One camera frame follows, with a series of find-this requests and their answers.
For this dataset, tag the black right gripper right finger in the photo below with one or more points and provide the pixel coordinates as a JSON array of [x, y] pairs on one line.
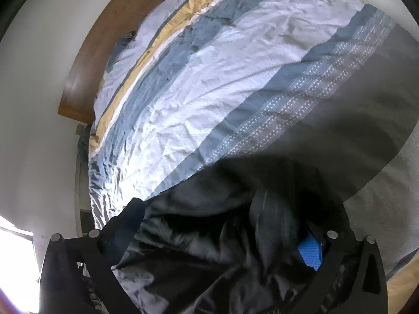
[[350, 278]]

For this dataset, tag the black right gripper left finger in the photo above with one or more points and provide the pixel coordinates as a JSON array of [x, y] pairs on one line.
[[75, 269]]

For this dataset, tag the black puffer jacket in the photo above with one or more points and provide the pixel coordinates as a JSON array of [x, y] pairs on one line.
[[225, 240]]

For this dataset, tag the striped blue white duvet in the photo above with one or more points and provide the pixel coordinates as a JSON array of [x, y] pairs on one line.
[[331, 84]]

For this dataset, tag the white pillow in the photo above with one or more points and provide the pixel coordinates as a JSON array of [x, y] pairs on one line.
[[127, 51]]

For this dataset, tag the wooden headboard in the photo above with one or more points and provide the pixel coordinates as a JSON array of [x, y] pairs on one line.
[[83, 82]]

